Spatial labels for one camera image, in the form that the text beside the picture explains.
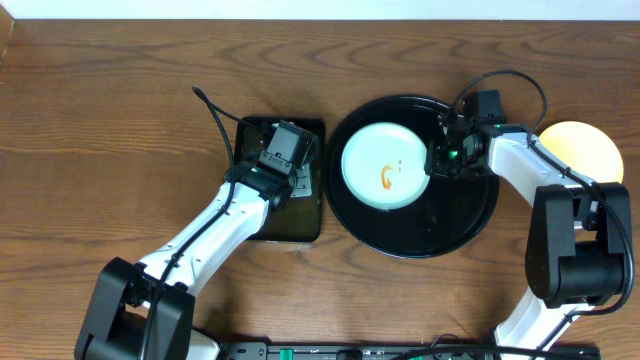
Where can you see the black rectangular water tray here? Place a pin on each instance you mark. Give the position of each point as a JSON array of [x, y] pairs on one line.
[[300, 220]]

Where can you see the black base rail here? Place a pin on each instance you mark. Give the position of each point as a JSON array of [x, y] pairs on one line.
[[437, 351]]

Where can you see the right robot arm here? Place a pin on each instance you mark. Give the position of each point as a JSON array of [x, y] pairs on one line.
[[579, 258]]

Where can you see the yellow plate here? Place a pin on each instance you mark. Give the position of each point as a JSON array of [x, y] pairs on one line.
[[585, 149]]

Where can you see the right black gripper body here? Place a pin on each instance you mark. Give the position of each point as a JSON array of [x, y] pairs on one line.
[[435, 163]]

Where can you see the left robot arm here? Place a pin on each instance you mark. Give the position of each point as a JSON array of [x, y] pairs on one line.
[[145, 310]]

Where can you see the light blue plate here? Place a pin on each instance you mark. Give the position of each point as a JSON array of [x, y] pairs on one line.
[[383, 166]]

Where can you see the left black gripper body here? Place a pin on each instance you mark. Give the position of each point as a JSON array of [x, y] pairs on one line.
[[305, 177]]

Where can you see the round black serving tray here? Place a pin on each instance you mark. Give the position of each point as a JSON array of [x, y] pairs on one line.
[[447, 215]]

